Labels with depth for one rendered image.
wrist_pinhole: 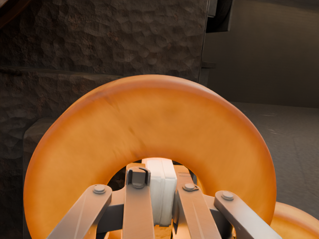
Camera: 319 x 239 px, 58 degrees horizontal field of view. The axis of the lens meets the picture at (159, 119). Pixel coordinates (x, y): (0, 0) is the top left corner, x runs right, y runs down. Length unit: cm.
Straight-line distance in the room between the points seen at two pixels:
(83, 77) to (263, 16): 698
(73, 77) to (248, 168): 38
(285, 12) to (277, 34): 52
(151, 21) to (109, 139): 42
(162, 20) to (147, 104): 41
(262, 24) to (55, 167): 724
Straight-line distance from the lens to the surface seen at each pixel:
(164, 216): 16
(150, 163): 16
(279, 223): 31
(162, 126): 16
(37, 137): 42
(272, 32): 748
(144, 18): 56
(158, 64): 56
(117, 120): 16
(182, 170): 18
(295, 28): 779
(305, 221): 31
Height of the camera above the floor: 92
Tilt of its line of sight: 13 degrees down
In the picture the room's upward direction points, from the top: 6 degrees clockwise
